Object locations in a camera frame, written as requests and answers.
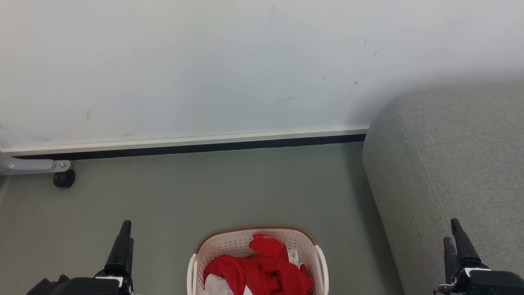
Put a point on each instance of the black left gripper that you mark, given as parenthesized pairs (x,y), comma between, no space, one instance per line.
(94,287)

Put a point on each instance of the white and black baseboard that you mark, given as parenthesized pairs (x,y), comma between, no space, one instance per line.
(184,144)

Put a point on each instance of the grey fabric sofa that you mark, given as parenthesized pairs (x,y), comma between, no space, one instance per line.
(450,164)

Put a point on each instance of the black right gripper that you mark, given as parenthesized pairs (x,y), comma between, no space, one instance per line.
(487,284)

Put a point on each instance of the black caster wheel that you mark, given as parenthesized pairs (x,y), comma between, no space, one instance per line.
(64,179)

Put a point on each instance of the cream perforated laundry basket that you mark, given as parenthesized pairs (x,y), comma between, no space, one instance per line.
(229,246)

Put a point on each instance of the red and white jersey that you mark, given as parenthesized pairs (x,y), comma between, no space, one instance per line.
(266,270)

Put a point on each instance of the grey metal stand leg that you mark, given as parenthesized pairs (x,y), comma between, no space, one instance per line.
(28,166)

